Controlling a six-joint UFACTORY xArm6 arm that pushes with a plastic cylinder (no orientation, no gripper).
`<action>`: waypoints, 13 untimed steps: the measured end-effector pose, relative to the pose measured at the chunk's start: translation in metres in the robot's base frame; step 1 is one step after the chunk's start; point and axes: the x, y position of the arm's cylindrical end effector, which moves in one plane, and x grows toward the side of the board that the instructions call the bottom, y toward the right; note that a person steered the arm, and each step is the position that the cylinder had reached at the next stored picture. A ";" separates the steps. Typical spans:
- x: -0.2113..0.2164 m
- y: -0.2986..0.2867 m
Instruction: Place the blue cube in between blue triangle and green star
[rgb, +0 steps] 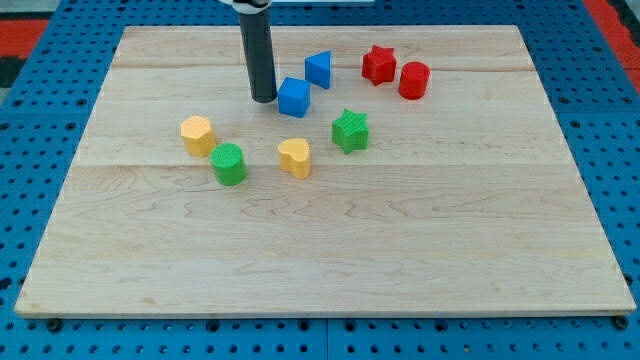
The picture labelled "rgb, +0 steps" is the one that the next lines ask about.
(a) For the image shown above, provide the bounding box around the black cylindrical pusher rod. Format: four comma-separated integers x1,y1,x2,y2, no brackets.
237,3,277,103

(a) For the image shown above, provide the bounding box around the blue cube block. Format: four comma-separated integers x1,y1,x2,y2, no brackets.
278,77,311,118

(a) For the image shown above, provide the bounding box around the blue triangle block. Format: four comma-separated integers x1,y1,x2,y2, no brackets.
304,51,331,89

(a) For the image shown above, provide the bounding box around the red star block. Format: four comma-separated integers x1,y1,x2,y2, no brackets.
361,44,397,86

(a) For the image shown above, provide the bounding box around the green star block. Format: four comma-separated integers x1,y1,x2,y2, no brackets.
331,109,369,154

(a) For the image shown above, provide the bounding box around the yellow hexagon block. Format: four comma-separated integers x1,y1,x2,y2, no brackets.
180,116,217,157

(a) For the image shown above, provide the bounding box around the yellow heart block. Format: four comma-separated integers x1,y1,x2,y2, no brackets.
277,138,311,179

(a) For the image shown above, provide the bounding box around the green cylinder block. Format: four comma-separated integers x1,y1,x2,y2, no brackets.
210,143,247,186

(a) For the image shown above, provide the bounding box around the red cylinder block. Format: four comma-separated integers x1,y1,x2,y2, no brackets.
398,61,431,100

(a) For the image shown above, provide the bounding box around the light wooden board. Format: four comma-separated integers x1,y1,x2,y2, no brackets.
15,25,636,319

